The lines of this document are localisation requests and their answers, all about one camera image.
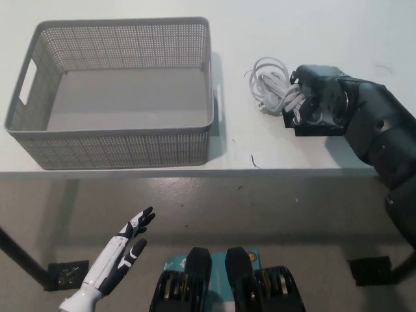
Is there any black table leg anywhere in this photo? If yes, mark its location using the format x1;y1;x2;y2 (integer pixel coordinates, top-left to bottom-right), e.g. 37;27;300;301
0;226;49;290
391;240;416;283

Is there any black tape patch on table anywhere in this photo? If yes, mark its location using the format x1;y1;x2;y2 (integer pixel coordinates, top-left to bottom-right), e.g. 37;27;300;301
281;109;344;137

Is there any white power strip with cord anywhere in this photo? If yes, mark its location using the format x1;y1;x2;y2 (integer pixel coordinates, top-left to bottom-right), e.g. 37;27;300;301
248;57;326;126

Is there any grey perforated plastic basket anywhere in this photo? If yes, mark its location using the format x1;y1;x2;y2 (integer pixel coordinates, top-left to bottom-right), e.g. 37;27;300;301
3;16;224;170

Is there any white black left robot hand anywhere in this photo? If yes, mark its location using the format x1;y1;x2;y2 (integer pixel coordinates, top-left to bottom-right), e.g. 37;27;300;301
81;206;156;298

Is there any black tape floor patch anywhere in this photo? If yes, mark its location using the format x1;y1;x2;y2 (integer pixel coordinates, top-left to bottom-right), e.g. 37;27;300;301
47;259;89;291
349;256;393;287

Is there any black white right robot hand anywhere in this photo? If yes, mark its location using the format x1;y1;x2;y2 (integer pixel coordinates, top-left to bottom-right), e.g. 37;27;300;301
289;64;351;129

